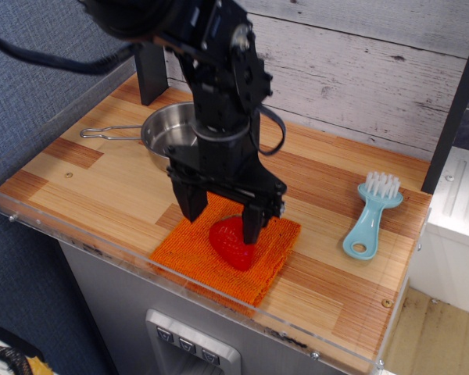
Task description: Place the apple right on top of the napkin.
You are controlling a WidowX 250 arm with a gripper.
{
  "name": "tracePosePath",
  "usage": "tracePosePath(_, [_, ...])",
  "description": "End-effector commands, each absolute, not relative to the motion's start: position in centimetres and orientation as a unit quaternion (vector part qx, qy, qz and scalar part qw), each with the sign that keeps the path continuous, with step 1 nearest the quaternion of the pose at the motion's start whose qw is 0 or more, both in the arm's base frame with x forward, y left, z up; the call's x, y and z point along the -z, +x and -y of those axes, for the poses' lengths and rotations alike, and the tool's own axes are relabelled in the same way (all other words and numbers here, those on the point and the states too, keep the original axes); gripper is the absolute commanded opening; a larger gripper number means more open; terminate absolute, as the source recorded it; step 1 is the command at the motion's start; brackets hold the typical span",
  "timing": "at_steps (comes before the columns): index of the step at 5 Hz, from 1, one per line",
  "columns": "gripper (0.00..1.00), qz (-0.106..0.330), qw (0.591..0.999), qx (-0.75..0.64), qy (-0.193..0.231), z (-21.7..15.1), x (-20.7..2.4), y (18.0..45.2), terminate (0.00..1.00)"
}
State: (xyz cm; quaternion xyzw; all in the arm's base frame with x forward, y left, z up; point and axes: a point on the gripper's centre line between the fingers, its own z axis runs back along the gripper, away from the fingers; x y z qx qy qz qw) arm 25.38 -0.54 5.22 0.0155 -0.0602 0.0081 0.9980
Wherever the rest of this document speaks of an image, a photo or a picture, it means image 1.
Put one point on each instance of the black right upright post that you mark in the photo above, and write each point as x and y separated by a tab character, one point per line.
448	133

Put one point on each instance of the light blue dish brush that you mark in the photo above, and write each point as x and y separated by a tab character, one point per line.
379	191

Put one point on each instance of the orange knitted napkin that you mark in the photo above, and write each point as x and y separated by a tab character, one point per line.
188	251

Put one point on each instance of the grey toy fridge cabinet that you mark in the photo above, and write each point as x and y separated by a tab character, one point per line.
120	301

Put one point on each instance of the silver dispenser button panel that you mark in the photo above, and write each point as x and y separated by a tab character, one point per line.
187	345

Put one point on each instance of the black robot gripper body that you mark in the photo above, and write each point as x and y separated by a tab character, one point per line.
230	169

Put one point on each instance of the clear acrylic guard rail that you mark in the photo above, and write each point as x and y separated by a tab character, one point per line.
108	197

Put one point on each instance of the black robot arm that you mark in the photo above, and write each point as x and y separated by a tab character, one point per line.
215	46

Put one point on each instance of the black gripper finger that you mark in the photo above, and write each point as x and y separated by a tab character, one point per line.
191	197
255	217

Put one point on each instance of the white side counter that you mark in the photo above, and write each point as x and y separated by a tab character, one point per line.
440	264

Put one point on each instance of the small steel pan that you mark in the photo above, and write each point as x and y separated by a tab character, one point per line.
168	126

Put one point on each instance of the red toy strawberry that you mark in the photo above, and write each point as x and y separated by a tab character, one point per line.
226	238

